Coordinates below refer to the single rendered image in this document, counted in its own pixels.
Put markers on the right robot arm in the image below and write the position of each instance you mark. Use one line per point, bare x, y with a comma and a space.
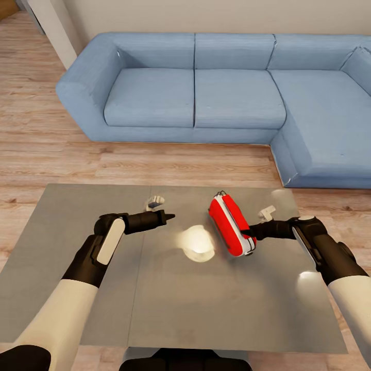
349, 284

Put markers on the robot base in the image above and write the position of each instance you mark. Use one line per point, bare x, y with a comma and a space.
180, 359

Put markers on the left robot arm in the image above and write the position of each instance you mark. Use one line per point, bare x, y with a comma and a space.
50, 342

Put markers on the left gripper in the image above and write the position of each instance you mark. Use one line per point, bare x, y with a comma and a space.
151, 220

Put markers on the radio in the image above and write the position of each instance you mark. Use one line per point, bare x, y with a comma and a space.
230, 221

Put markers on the standing mirror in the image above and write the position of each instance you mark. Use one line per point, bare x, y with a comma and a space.
31, 13

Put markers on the coffee table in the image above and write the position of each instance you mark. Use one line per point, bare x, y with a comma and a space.
175, 286

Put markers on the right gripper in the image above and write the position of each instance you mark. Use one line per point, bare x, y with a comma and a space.
263, 230

